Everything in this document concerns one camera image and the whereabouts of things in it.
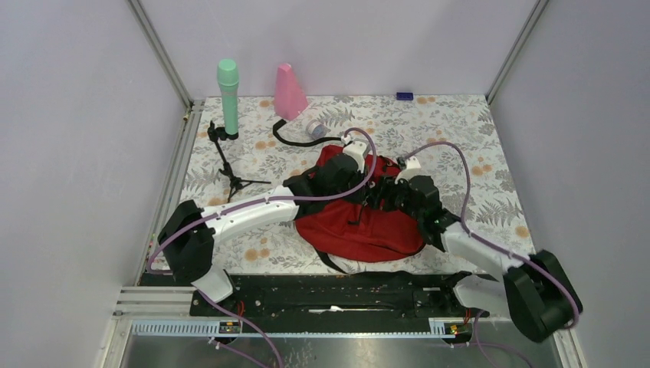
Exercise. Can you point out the clear glitter jar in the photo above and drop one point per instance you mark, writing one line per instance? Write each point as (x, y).
(317, 130)

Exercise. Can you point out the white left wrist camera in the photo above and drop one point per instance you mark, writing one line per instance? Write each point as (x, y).
(357, 150)

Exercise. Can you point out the small blue block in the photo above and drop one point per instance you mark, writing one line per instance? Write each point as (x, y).
(404, 96)

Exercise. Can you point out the red backpack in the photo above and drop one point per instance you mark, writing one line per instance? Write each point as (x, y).
(355, 230)

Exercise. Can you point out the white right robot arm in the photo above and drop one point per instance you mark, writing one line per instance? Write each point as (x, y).
(533, 290)

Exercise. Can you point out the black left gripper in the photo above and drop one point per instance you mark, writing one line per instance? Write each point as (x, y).
(359, 177)

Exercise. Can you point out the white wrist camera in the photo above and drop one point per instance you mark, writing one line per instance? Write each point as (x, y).
(357, 150)
(409, 167)

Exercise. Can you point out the pink cone block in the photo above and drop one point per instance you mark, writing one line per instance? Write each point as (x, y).
(289, 98)

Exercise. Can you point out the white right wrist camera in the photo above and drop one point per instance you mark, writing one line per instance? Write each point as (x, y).
(409, 167)

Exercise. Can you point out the green toy microphone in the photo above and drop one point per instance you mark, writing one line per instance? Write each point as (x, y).
(228, 83)

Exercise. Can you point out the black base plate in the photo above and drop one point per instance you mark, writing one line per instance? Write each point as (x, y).
(370, 303)

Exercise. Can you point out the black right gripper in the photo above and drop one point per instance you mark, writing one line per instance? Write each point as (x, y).
(385, 190)

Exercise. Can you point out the floral table mat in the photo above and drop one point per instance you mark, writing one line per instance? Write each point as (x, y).
(453, 137)

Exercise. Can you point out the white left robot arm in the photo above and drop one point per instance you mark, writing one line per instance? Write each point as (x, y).
(188, 237)

